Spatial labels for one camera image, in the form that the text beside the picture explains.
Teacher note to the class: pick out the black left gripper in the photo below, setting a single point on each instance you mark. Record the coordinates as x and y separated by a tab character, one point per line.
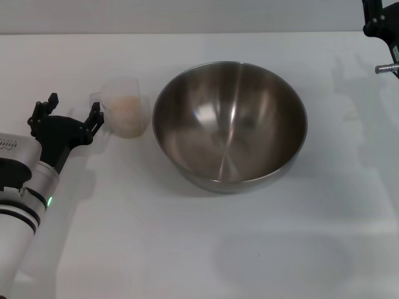
59	134

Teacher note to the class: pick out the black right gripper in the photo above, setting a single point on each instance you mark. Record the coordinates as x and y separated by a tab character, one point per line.
395	37

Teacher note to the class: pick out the stainless steel mixing bowl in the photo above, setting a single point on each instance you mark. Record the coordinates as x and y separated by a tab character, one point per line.
230	124

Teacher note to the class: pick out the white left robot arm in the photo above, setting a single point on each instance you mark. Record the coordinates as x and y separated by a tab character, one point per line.
18	236

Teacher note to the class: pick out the pile of beige rice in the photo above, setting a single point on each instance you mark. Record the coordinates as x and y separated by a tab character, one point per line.
126	116

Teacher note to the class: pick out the clear plastic measuring cup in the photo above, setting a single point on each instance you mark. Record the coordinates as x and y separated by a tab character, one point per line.
121	87

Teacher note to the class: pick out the silver metal connector plug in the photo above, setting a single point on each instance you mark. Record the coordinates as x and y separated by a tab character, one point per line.
386	68

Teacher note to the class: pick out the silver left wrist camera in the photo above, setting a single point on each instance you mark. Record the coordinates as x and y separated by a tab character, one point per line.
18	149

